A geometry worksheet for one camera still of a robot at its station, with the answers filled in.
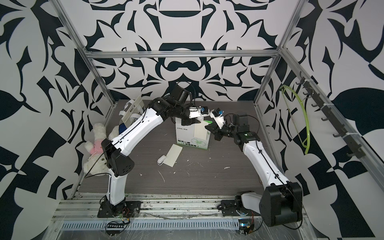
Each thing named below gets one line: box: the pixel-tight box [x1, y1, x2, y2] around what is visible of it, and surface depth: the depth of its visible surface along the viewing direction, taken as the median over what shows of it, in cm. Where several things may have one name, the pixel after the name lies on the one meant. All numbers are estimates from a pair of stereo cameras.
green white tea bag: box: [175, 117, 213, 150], surface depth 85 cm
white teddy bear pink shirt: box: [83, 123, 120, 176], surface depth 87 cm
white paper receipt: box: [163, 143, 183, 168], surface depth 96 cm
